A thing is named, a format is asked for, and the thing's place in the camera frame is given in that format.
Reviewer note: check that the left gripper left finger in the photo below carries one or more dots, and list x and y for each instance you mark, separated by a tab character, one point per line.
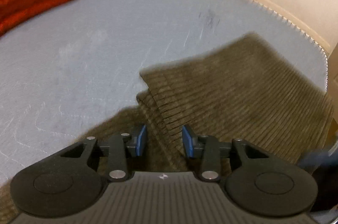
129	144

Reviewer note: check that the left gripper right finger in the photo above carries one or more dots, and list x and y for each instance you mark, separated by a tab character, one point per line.
194	145

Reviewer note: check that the grey quilted mattress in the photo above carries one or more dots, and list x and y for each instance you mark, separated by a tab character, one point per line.
72	67

